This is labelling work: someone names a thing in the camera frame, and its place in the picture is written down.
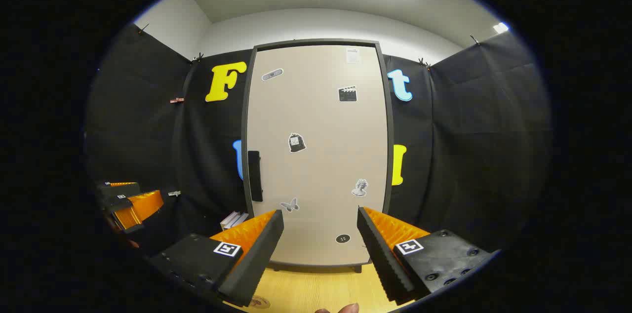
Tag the black clip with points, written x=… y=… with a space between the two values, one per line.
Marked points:
x=424 y=62
x=143 y=29
x=197 y=58
x=475 y=39

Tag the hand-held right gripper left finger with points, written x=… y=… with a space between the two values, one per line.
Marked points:
x=261 y=254

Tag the beige cabinet door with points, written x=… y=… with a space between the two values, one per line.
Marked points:
x=321 y=179

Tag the blue grey spine book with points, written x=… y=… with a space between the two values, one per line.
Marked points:
x=233 y=219

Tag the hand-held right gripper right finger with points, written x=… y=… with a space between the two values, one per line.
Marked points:
x=380 y=254

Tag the small ceiling lamp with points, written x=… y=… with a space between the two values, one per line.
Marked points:
x=500 y=27

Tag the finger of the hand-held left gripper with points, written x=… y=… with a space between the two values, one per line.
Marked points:
x=143 y=207
x=118 y=189

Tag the black backdrop cloth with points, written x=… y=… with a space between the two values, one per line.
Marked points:
x=469 y=145

